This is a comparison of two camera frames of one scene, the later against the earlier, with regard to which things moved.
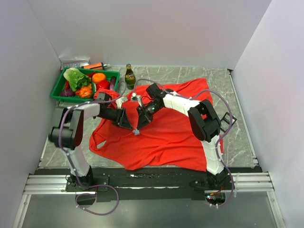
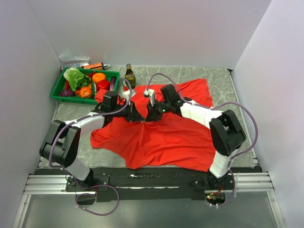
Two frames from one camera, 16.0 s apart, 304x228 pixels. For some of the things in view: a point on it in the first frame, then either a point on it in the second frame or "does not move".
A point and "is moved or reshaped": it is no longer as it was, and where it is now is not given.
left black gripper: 122,119 to 134,116
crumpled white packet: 73,61 does not move
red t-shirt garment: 164,142 is moved or reshaped
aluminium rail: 259,183 does not move
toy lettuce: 76,79 does not move
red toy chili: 67,85 does not move
